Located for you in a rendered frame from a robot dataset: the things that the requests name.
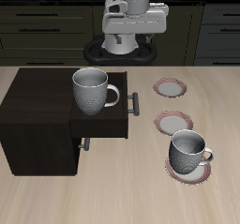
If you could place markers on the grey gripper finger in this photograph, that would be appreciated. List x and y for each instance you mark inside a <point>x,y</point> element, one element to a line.
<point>149,37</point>
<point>118,38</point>

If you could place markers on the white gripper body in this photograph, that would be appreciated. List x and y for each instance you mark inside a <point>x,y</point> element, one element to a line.
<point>134,23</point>

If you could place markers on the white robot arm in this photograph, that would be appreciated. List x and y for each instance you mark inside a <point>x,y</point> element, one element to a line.
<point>120,45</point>

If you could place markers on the red-rimmed white plate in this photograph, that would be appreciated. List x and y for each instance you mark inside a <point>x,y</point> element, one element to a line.
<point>200,173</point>
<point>170,123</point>
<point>170,88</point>

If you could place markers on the white porcelain mug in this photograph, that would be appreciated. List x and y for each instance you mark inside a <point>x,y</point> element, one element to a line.
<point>184,157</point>
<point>90,98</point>

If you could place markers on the grey kitchen cupboard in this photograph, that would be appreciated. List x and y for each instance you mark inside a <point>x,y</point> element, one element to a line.
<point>218,37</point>

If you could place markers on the dark kitchen cupboard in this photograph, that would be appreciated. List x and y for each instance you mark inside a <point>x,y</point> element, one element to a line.
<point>47,37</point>

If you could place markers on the dark wooden drawer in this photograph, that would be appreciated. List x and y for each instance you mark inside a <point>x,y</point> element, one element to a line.
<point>100,124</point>

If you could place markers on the dark wooden cabinet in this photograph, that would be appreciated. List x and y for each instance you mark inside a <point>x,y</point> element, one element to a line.
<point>37,124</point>

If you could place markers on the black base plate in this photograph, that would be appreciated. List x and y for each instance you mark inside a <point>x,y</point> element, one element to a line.
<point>93,53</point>

